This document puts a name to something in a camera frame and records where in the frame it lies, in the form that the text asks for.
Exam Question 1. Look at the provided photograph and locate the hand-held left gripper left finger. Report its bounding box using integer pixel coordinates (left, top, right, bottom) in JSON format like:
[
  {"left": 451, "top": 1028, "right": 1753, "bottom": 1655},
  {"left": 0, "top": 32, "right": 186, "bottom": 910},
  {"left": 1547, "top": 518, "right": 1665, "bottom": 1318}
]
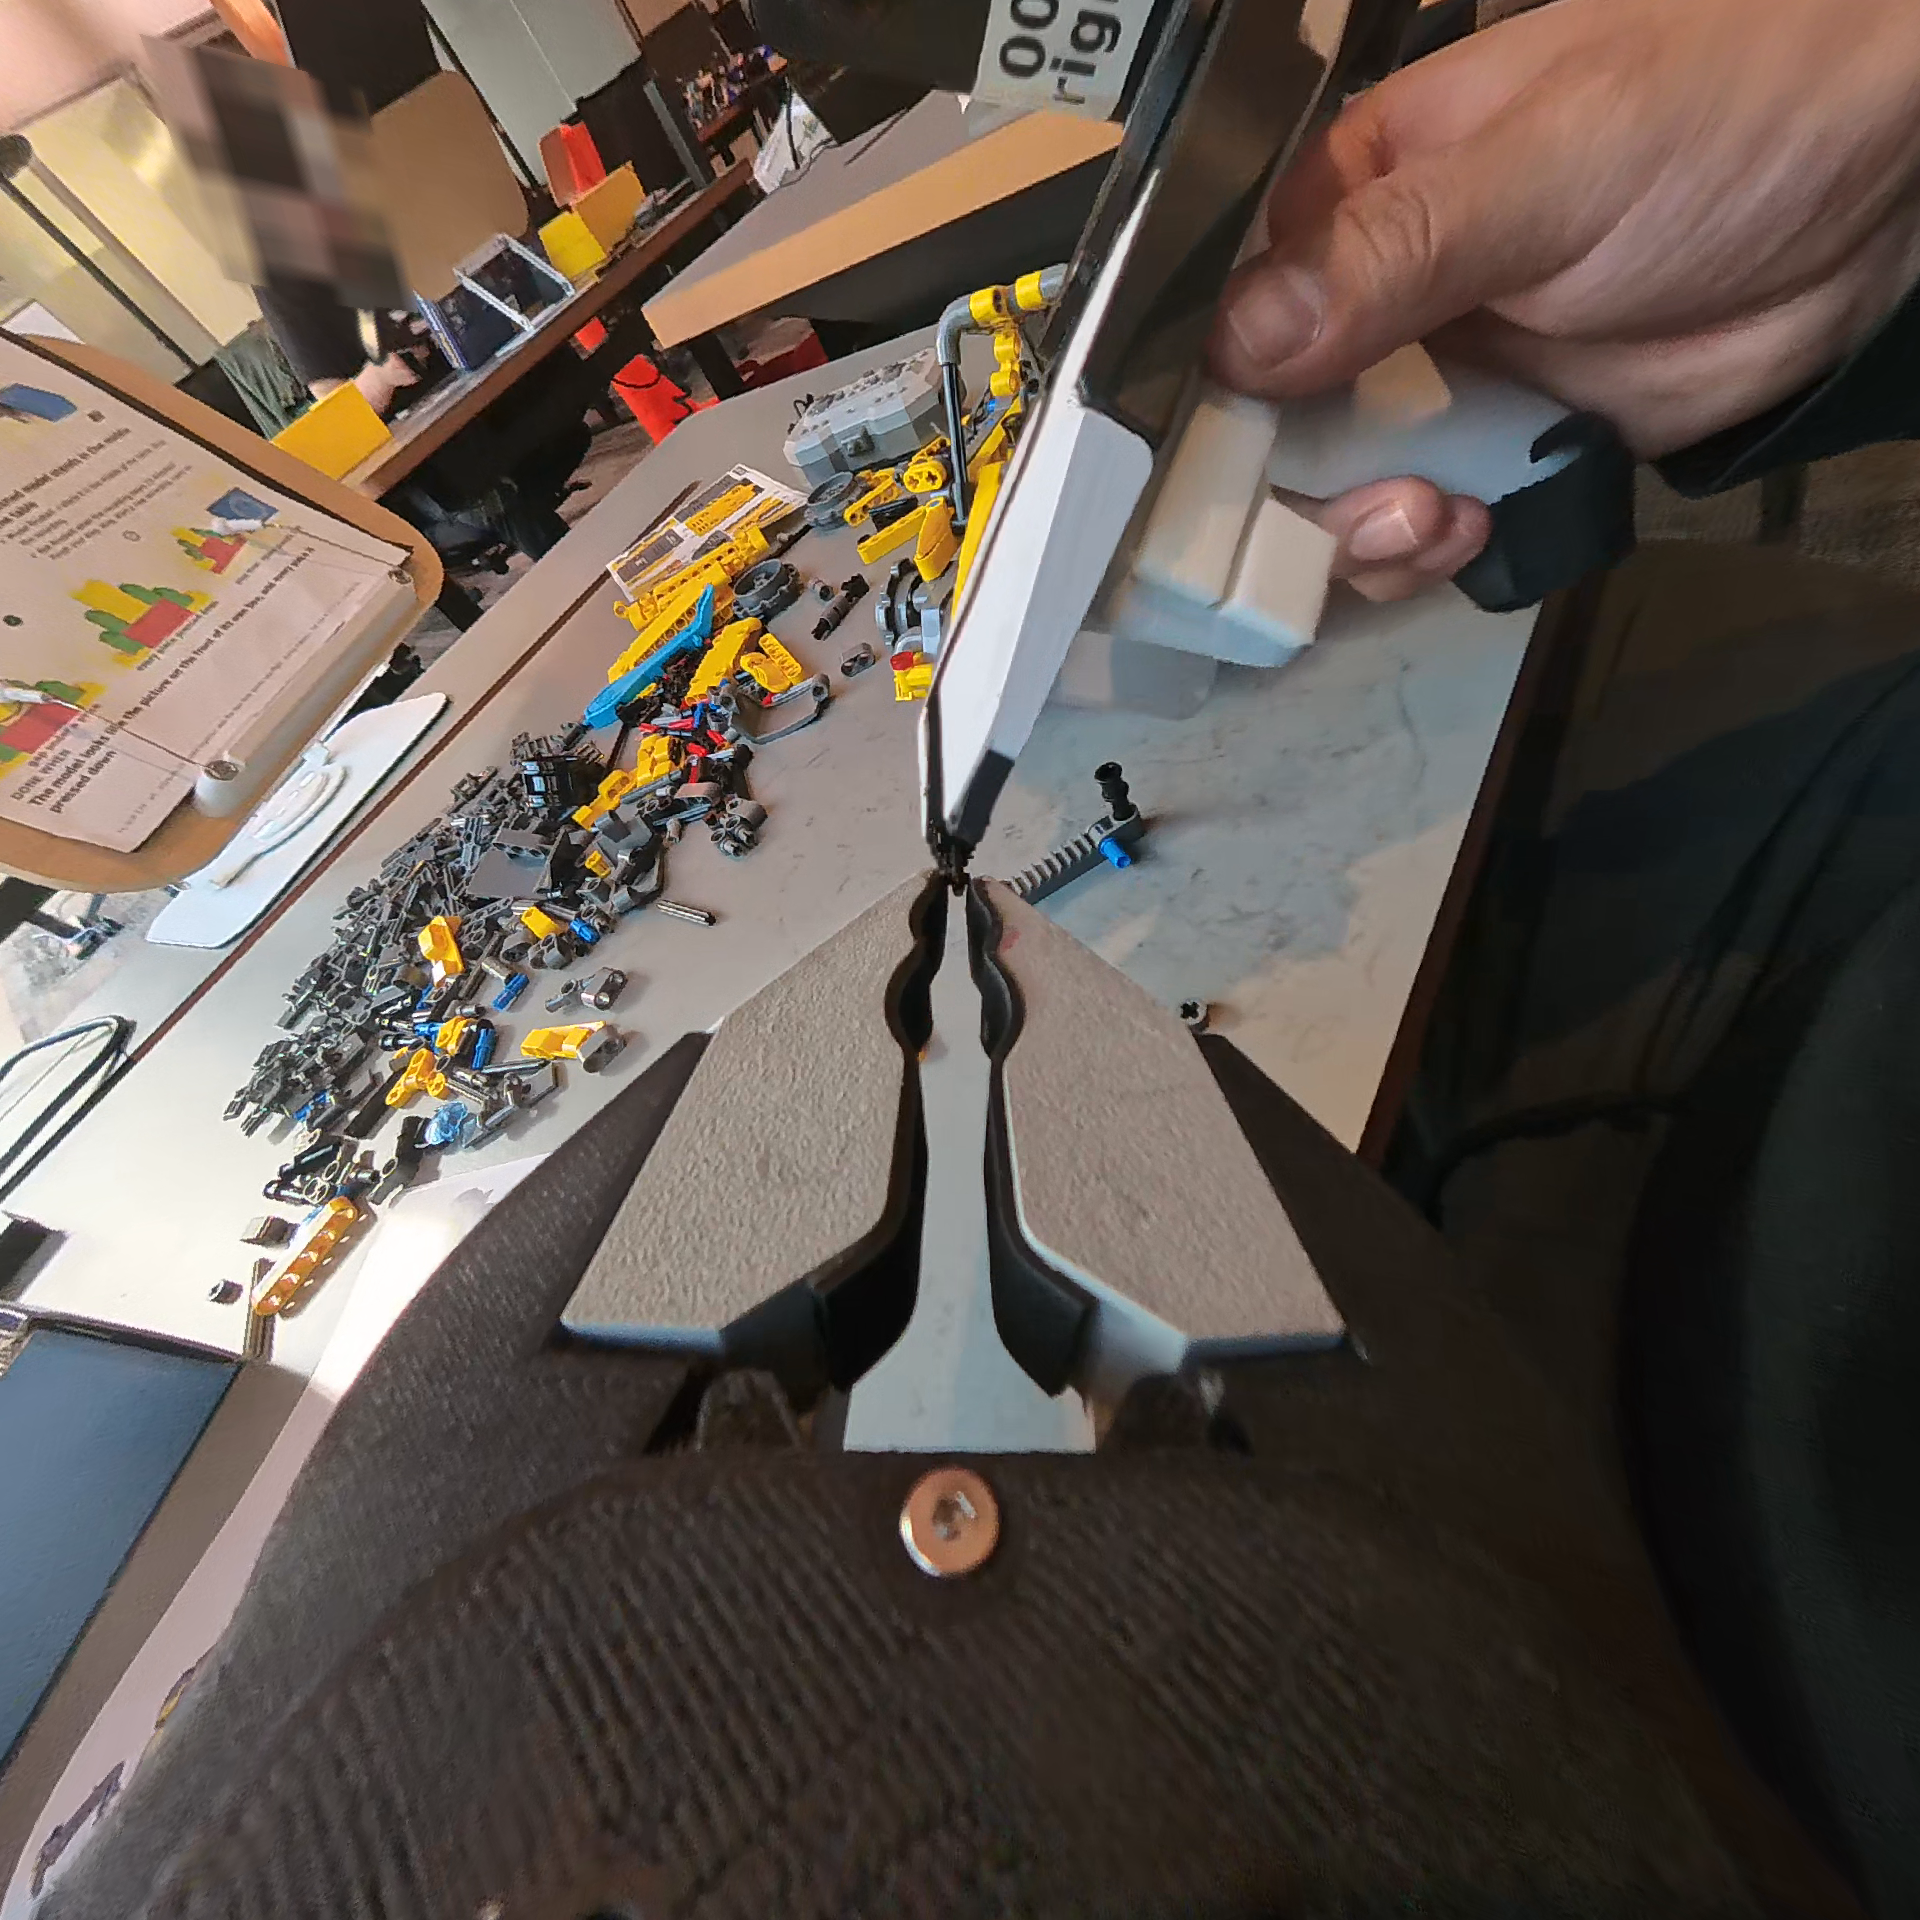
[{"left": 559, "top": 872, "right": 951, "bottom": 1360}]

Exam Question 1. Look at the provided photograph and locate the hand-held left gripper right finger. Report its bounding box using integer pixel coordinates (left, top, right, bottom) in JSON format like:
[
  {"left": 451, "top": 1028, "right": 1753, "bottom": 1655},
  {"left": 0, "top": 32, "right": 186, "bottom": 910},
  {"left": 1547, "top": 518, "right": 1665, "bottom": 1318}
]
[{"left": 967, "top": 877, "right": 1349, "bottom": 1448}]

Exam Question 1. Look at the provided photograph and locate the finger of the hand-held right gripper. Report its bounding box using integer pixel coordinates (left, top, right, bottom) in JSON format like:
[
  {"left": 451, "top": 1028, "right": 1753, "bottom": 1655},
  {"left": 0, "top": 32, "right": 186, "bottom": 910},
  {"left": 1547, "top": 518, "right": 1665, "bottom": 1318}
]
[{"left": 919, "top": 392, "right": 1341, "bottom": 858}]

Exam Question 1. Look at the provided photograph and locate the grey gear rack piece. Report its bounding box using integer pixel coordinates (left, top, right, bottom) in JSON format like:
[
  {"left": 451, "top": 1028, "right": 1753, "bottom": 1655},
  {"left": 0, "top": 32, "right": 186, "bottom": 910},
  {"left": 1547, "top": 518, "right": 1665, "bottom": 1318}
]
[{"left": 1013, "top": 761, "right": 1146, "bottom": 903}]

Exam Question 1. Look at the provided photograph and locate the person's right forearm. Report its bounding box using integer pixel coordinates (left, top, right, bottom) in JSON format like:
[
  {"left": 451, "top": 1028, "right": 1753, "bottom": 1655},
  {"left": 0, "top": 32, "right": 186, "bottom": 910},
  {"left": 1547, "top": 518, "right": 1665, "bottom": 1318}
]
[{"left": 1651, "top": 292, "right": 1920, "bottom": 505}]

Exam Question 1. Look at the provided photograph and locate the grey desk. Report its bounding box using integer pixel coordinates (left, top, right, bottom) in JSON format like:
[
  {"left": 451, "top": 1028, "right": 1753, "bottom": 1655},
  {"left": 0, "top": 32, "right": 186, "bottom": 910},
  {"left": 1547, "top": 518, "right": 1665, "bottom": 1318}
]
[{"left": 0, "top": 336, "right": 1547, "bottom": 1920}]

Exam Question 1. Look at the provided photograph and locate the person's right hand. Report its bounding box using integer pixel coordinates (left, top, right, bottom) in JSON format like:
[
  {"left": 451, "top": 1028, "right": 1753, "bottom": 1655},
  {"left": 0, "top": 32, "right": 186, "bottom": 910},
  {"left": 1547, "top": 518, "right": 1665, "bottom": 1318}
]
[{"left": 1208, "top": 0, "right": 1920, "bottom": 601}]

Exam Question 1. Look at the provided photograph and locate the yellow toy brick vehicle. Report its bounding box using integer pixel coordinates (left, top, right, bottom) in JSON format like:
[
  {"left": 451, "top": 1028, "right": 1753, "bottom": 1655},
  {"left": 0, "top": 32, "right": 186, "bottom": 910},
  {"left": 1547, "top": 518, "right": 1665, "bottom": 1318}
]
[{"left": 849, "top": 268, "right": 1075, "bottom": 706}]

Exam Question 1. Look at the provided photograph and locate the grey toy control hub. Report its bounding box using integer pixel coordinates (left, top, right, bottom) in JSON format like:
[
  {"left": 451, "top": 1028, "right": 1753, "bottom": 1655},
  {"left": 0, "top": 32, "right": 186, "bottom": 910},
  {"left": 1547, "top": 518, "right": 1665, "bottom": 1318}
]
[{"left": 785, "top": 352, "right": 976, "bottom": 488}]

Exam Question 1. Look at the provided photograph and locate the grey table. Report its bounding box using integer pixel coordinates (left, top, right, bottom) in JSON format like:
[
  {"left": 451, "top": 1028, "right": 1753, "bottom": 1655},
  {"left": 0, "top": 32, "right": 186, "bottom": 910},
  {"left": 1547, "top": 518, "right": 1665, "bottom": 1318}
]
[
  {"left": 642, "top": 89, "right": 1128, "bottom": 353},
  {"left": 0, "top": 382, "right": 753, "bottom": 1186}
]

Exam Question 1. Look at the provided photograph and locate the yellow grey sticker sheet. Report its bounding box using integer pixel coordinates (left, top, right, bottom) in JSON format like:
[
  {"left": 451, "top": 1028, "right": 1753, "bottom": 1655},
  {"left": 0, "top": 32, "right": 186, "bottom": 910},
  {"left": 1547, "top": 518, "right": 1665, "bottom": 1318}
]
[{"left": 607, "top": 469, "right": 811, "bottom": 593}]

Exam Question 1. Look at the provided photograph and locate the paper instruction booklet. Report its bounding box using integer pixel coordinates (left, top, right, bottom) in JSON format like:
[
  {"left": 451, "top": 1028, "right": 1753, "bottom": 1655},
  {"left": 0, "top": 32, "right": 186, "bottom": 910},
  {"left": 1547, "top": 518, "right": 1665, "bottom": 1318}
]
[{"left": 31, "top": 1151, "right": 549, "bottom": 1906}]

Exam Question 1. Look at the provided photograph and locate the pile of loose brick parts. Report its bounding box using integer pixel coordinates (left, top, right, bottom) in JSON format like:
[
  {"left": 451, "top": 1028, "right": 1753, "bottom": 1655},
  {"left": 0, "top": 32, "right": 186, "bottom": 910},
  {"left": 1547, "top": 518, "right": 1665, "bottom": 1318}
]
[{"left": 210, "top": 449, "right": 962, "bottom": 1320}]

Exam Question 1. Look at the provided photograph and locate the yellow plastic bin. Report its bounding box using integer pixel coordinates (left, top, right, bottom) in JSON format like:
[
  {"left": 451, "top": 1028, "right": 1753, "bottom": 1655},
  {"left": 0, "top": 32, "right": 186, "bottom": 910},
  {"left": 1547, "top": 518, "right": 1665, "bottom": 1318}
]
[
  {"left": 538, "top": 164, "right": 648, "bottom": 273},
  {"left": 269, "top": 382, "right": 395, "bottom": 481}
]

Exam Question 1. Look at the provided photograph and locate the white stand base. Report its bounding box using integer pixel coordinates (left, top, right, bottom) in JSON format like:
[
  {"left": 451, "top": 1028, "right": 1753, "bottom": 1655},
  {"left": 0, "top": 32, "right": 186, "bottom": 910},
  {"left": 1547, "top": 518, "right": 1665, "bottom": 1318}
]
[{"left": 145, "top": 690, "right": 453, "bottom": 950}]

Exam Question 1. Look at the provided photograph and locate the wooden table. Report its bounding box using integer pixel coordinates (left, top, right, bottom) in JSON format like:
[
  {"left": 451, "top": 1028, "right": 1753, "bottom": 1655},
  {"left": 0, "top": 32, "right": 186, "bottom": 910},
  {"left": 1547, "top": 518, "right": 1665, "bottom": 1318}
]
[{"left": 346, "top": 157, "right": 759, "bottom": 496}]

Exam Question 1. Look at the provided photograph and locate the sign board on stand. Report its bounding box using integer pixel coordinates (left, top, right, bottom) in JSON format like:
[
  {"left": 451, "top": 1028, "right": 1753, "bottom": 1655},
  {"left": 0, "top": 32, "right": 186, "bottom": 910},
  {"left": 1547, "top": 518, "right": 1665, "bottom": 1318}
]
[{"left": 0, "top": 333, "right": 449, "bottom": 893}]

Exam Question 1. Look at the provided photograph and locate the blue cardboard kit box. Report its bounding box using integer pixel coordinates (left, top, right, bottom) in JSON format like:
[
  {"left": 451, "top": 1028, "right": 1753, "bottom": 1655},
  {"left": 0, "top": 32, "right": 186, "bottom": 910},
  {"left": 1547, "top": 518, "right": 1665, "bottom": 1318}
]
[{"left": 0, "top": 1304, "right": 245, "bottom": 1772}]

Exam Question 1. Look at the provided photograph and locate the printed instruction sheet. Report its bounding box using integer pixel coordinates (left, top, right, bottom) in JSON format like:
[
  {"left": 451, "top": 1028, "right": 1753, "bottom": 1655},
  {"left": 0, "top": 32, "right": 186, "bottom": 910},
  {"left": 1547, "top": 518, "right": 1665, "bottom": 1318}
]
[{"left": 0, "top": 352, "right": 408, "bottom": 856}]

